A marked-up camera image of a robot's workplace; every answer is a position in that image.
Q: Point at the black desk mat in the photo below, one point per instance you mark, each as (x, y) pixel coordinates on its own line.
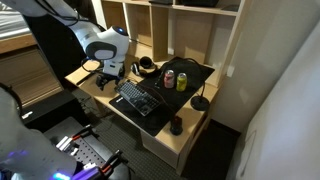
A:
(171, 100)

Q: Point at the black silver headphones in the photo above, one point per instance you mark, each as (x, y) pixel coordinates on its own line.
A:
(145, 68)

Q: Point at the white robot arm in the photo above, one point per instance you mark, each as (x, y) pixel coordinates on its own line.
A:
(109, 46)

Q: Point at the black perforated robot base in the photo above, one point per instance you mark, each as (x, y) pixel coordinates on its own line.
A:
(99, 163)

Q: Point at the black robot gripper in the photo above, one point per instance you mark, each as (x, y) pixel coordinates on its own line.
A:
(111, 71)

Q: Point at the black pouch on shelf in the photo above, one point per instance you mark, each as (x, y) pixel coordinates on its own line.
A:
(200, 3)

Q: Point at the yellow green soda can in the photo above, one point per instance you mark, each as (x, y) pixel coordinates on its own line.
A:
(181, 82)

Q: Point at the wooden cubby shelf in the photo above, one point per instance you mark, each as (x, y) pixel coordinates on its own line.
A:
(206, 34)

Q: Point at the pink soda can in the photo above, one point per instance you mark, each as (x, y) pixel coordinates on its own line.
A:
(169, 79)

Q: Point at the black red computer mouse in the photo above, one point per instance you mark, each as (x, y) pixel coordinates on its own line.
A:
(176, 126)

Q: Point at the grey black mechanical keyboard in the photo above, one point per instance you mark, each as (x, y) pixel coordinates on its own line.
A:
(140, 99)

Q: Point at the flat black device on shelf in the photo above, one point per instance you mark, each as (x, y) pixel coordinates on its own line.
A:
(163, 2)

